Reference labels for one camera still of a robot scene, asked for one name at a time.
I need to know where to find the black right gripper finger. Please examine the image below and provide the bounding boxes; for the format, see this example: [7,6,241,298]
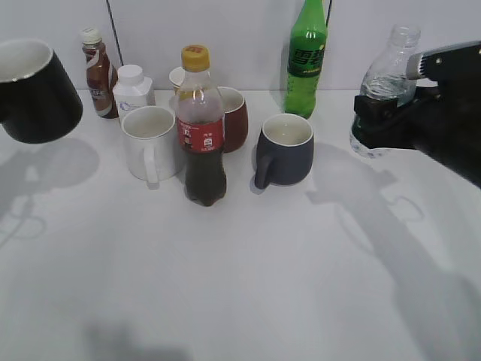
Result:
[353,95,404,149]

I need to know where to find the dark red mug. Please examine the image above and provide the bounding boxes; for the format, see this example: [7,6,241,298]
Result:
[219,86,249,153]

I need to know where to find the black cable left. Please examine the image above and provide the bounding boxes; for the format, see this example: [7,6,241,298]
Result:
[105,0,126,67]

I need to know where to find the white ceramic mug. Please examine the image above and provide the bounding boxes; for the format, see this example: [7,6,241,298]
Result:
[121,106,185,185]

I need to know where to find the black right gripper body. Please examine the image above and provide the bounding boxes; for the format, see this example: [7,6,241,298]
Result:
[390,77,480,187]

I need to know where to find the green soda bottle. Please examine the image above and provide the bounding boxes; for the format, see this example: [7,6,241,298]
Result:
[284,0,328,119]

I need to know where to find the clear water bottle green label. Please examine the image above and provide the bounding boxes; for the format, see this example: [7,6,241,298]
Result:
[350,25,421,159]

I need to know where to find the brown coffee drink bottle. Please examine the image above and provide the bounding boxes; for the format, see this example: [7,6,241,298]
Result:
[80,27,119,119]

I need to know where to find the black mug white interior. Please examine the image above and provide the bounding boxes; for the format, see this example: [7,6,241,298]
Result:
[1,38,83,144]

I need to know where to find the white plastic milk bottle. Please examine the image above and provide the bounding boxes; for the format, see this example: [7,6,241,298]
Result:
[113,65,156,120]

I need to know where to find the dark blue-grey mug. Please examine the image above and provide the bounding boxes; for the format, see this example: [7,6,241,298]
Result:
[254,114,314,190]

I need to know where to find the cola bottle yellow cap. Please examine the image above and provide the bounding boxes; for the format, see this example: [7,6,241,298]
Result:
[175,44,227,207]

